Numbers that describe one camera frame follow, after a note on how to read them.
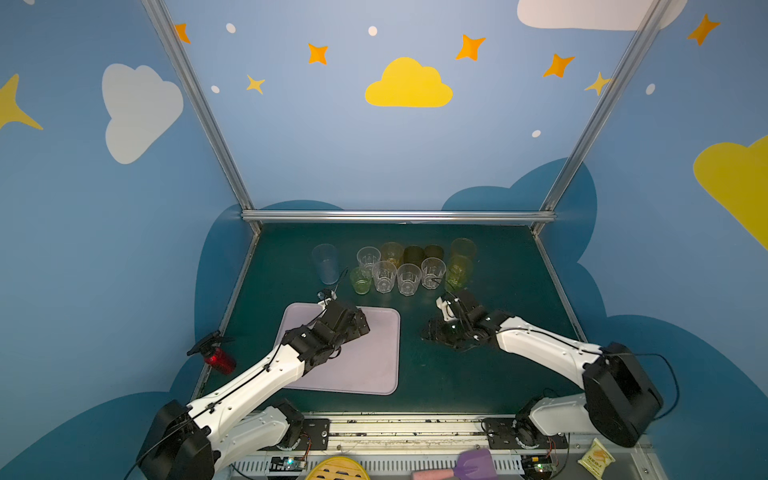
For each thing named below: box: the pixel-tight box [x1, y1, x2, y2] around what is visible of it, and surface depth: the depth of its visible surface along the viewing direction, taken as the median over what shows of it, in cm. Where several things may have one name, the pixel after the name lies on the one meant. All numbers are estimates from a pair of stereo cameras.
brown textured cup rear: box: [423, 244, 444, 262], surface depth 107 cm
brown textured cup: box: [403, 245, 425, 267], surface depth 106 cm
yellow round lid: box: [305, 456, 370, 480], surface depth 69 cm
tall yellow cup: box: [450, 238, 476, 261], surface depth 102 cm
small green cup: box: [350, 267, 373, 295], surface depth 103 cm
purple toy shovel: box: [412, 449, 498, 480], surface depth 71 cm
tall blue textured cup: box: [312, 243, 340, 285], surface depth 100 cm
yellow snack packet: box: [577, 437, 616, 480], surface depth 72 cm
